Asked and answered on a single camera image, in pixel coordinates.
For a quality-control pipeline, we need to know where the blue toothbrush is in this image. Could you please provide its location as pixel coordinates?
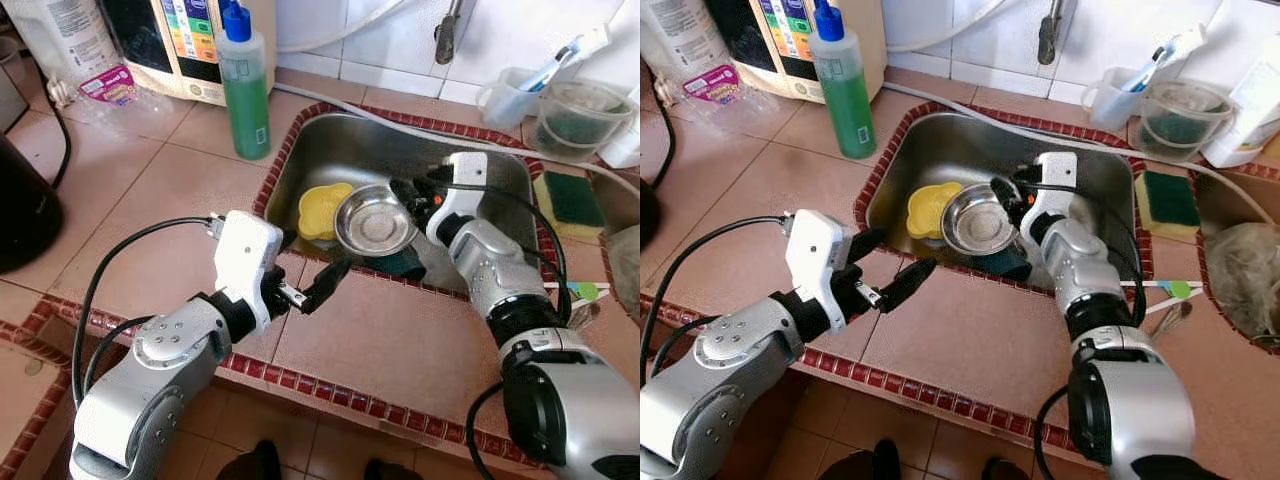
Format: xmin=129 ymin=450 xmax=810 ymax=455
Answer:
xmin=1130 ymin=40 xmax=1181 ymax=93
xmin=525 ymin=40 xmax=581 ymax=93

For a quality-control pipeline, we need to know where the grey wall tap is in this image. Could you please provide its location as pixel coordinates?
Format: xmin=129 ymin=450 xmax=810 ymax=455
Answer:
xmin=433 ymin=0 xmax=466 ymax=66
xmin=1037 ymin=0 xmax=1069 ymax=66

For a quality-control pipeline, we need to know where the green and yellow sponge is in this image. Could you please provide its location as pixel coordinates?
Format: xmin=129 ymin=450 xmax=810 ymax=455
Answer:
xmin=533 ymin=170 xmax=607 ymax=241
xmin=1135 ymin=170 xmax=1203 ymax=241

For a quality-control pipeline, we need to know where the white bottle yellow cap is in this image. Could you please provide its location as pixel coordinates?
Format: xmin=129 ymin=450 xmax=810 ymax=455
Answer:
xmin=598 ymin=85 xmax=641 ymax=169
xmin=1200 ymin=50 xmax=1280 ymax=169

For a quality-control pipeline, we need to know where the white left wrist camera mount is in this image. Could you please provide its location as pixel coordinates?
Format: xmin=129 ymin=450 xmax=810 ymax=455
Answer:
xmin=213 ymin=210 xmax=286 ymax=323
xmin=785 ymin=210 xmax=853 ymax=323

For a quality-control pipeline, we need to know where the green and white toothbrush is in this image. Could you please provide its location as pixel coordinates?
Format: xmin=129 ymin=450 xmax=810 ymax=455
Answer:
xmin=543 ymin=282 xmax=603 ymax=303
xmin=1120 ymin=280 xmax=1201 ymax=301

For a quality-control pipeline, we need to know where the crumpled clear plastic bag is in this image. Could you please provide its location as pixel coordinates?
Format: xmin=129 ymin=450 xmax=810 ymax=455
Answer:
xmin=608 ymin=225 xmax=641 ymax=316
xmin=1205 ymin=222 xmax=1280 ymax=346

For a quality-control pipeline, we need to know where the pink packet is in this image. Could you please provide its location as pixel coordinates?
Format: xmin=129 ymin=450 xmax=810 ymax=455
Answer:
xmin=78 ymin=65 xmax=139 ymax=107
xmin=683 ymin=65 xmax=743 ymax=106

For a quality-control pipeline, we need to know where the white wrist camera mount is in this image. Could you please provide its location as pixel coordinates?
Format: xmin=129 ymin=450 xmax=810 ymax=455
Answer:
xmin=213 ymin=210 xmax=286 ymax=323
xmin=1020 ymin=152 xmax=1079 ymax=246
xmin=428 ymin=152 xmax=491 ymax=246
xmin=785 ymin=210 xmax=853 ymax=323

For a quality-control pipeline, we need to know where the green dish soap bottle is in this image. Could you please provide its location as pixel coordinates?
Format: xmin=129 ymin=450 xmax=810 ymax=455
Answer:
xmin=216 ymin=0 xmax=273 ymax=161
xmin=808 ymin=0 xmax=879 ymax=160

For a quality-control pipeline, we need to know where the thin white water hose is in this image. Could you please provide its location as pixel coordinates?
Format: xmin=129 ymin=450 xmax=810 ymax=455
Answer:
xmin=885 ymin=0 xmax=1011 ymax=51
xmin=277 ymin=0 xmax=411 ymax=53

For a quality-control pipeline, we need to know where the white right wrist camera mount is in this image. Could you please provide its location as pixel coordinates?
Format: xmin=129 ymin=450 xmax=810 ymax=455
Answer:
xmin=428 ymin=152 xmax=491 ymax=246
xmin=1020 ymin=152 xmax=1079 ymax=246

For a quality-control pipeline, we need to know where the steel spoon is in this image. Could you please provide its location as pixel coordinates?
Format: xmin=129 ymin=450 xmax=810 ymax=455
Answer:
xmin=1148 ymin=300 xmax=1194 ymax=343
xmin=560 ymin=300 xmax=603 ymax=336

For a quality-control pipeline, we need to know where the clear plastic wrapper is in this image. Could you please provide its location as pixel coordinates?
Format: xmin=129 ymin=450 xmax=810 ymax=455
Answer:
xmin=690 ymin=95 xmax=791 ymax=131
xmin=75 ymin=95 xmax=171 ymax=136

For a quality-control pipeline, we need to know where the yellow plastic bowl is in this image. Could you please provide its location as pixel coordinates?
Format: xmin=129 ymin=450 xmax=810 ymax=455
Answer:
xmin=906 ymin=181 xmax=963 ymax=244
xmin=297 ymin=182 xmax=356 ymax=246

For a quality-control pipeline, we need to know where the dark robot left foot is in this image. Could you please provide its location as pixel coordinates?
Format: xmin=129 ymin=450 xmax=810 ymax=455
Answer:
xmin=825 ymin=438 xmax=901 ymax=480
xmin=218 ymin=438 xmax=283 ymax=480

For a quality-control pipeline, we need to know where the blue cup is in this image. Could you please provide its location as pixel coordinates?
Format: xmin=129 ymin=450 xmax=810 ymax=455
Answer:
xmin=365 ymin=245 xmax=429 ymax=281
xmin=985 ymin=248 xmax=1034 ymax=283

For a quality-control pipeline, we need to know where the clear measuring jug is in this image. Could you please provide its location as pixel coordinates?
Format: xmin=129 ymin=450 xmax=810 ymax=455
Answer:
xmin=530 ymin=80 xmax=636 ymax=164
xmin=1135 ymin=80 xmax=1236 ymax=163

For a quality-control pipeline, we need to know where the cream water ionizer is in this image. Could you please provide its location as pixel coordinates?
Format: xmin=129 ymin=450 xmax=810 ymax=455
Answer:
xmin=720 ymin=0 xmax=888 ymax=104
xmin=100 ymin=0 xmax=278 ymax=106

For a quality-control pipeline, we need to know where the clear toothbrush cup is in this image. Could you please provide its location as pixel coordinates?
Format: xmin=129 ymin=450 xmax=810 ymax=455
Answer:
xmin=1080 ymin=67 xmax=1146 ymax=131
xmin=475 ymin=67 xmax=546 ymax=131

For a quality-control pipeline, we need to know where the stainless steel sink basin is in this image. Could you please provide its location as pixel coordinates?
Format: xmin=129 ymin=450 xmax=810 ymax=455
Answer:
xmin=862 ymin=110 xmax=1141 ymax=293
xmin=262 ymin=112 xmax=541 ymax=296
xmin=600 ymin=170 xmax=641 ymax=321
xmin=1195 ymin=165 xmax=1280 ymax=356

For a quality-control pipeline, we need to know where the large white plastic jug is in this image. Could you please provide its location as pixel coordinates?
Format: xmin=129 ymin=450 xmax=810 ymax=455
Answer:
xmin=640 ymin=0 xmax=739 ymax=81
xmin=5 ymin=0 xmax=123 ymax=86

